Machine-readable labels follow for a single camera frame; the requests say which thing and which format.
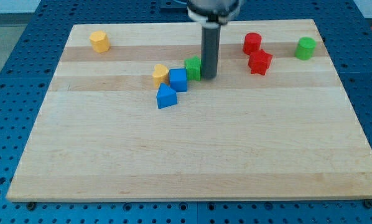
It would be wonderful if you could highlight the wooden board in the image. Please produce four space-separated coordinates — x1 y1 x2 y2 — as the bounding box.
6 19 372 202

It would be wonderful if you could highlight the red cylinder block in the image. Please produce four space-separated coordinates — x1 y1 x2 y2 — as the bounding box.
243 32 262 55

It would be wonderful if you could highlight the red star block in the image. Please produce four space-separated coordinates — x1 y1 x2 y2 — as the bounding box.
248 49 272 75

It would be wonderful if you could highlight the yellow heart block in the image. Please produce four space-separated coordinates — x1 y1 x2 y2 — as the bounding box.
152 64 169 89

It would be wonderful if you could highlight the green star block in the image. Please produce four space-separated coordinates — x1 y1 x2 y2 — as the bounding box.
184 56 201 81

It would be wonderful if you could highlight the green cylinder block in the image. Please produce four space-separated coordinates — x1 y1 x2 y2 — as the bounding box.
295 37 317 60

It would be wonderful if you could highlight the blue cube block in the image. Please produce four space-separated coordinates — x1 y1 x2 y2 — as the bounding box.
169 68 188 92

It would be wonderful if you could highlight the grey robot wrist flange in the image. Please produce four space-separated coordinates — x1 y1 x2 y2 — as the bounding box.
186 0 244 25

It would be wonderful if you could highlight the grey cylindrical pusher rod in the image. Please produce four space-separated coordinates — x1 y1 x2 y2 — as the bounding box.
201 25 221 79

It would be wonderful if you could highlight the blue triangle block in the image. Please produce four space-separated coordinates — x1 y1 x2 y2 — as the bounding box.
156 83 177 109

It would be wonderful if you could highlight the yellow hexagon block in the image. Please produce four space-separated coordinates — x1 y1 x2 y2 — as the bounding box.
90 30 111 53

